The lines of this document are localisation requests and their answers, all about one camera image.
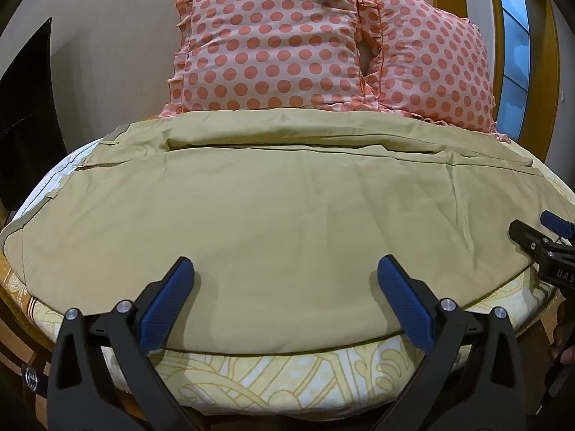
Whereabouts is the large polka dot pillow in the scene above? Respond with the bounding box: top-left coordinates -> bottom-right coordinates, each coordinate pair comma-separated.
158,0 -> 387,118

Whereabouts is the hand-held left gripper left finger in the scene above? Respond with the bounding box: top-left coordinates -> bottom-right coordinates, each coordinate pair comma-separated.
47,257 -> 203,431

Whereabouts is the yellow patterned bed sheet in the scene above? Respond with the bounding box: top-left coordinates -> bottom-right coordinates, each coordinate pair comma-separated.
0,137 -> 575,416

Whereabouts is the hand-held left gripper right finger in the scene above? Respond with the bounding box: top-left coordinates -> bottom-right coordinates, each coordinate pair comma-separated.
373,255 -> 546,431

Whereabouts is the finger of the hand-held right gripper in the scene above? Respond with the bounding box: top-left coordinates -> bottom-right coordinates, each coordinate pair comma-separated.
541,210 -> 575,241
509,219 -> 563,264

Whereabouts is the window with yellow frame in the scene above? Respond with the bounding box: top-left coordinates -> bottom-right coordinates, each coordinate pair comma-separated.
428,0 -> 561,164

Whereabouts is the dark cabinet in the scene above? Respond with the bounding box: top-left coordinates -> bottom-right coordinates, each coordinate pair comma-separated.
0,17 -> 68,213

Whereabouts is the beige blanket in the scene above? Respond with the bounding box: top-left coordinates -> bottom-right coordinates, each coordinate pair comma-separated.
0,108 -> 575,356

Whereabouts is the person's right hand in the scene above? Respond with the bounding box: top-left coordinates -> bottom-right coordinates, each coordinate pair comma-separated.
553,301 -> 575,365

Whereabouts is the wooden bed frame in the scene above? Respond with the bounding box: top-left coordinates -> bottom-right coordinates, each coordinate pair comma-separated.
0,285 -> 554,431

